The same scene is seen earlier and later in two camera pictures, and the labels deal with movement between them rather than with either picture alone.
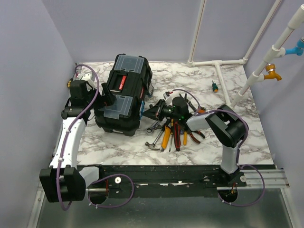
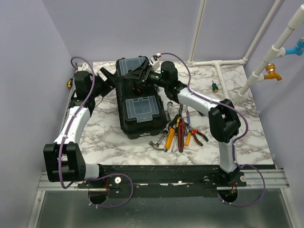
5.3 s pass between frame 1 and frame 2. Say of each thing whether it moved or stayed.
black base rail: stayed
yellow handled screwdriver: moved
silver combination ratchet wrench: moved
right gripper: moved
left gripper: moved
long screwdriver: moved
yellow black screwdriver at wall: stayed
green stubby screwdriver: stayed
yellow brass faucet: stayed
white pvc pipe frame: stayed
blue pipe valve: stayed
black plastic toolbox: moved
